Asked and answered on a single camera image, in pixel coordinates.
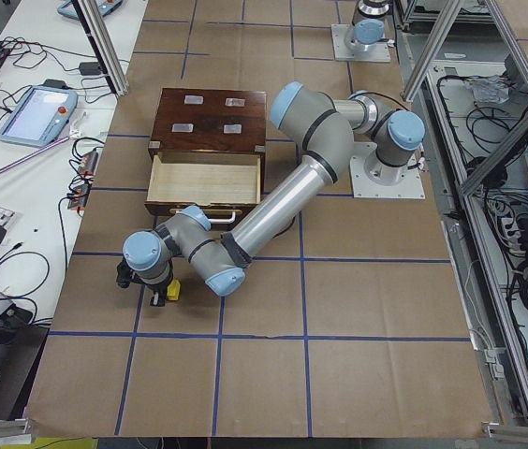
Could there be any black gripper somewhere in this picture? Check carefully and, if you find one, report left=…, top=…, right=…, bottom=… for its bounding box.
left=116, top=261, right=173, bottom=307

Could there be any yellow block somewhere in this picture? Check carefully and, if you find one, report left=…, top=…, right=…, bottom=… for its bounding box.
left=166, top=279, right=181, bottom=301

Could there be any light wooden drawer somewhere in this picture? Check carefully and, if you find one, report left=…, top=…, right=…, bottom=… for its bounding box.
left=145, top=152, right=263, bottom=221

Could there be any dark wooden drawer cabinet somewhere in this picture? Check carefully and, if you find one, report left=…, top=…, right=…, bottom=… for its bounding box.
left=148, top=88, right=267, bottom=157

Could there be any blue teach pendant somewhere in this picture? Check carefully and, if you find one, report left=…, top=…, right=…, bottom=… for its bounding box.
left=0, top=85, right=78, bottom=147

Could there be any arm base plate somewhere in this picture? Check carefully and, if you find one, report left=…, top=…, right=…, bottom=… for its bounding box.
left=330, top=24, right=390, bottom=63
left=349, top=142, right=425, bottom=200

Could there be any aluminium profile post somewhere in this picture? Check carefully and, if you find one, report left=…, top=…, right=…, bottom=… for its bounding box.
left=72, top=0, right=129, bottom=96

